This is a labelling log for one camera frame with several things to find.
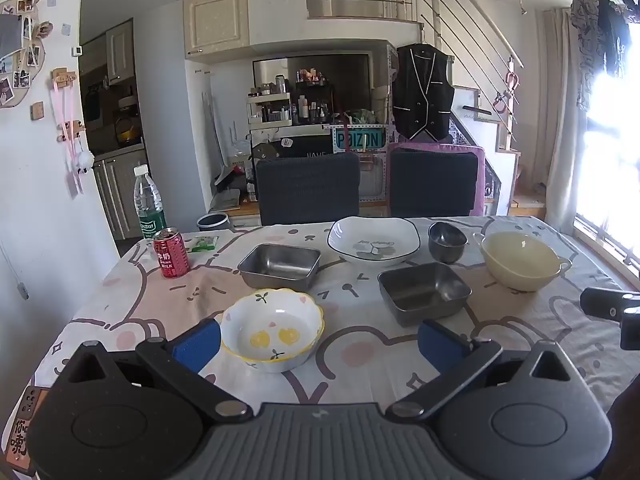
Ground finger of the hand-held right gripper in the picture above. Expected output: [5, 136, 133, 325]
[580, 287, 640, 319]

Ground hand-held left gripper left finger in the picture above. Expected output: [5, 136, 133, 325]
[56, 317, 254, 424]

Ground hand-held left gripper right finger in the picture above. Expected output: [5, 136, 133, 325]
[387, 319, 587, 422]

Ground rectangular steel container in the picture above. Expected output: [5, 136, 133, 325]
[377, 261, 473, 328]
[237, 243, 322, 292]

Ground floral bowl with yellow rim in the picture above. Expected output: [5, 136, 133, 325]
[220, 288, 325, 374]

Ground cream bowl with handles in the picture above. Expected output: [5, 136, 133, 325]
[472, 231, 573, 292]

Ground small round steel bowl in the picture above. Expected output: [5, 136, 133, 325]
[427, 221, 469, 264]

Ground white square plate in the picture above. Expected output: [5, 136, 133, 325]
[326, 216, 422, 267]

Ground bear printed tablecloth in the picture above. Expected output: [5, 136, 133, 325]
[2, 216, 640, 480]

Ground red drink can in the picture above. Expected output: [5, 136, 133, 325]
[152, 227, 191, 280]

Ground grey trash bin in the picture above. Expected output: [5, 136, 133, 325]
[196, 212, 231, 232]

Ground clear plastic water bottle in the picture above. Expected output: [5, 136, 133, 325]
[132, 164, 168, 241]

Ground grey kitchen base cabinet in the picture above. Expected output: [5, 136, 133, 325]
[92, 147, 148, 241]

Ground beige curtain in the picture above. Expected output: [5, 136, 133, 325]
[542, 10, 585, 221]

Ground pink chair cover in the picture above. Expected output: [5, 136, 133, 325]
[385, 141, 487, 218]

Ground teal sign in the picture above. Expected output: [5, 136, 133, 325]
[332, 130, 388, 152]

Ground black vest with white trim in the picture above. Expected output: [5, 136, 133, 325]
[391, 44, 455, 141]

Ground white cosmetics shelf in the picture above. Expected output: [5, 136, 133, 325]
[247, 67, 333, 127]

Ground hanging dark clothes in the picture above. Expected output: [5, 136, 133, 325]
[570, 0, 633, 111]

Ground stair railing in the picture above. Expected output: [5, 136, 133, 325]
[305, 0, 526, 136]

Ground white wall cable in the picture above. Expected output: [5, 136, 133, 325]
[0, 240, 30, 302]

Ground cream wall cabinet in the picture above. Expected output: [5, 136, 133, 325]
[182, 0, 251, 58]

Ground wall photo board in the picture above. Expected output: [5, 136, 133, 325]
[0, 0, 48, 108]

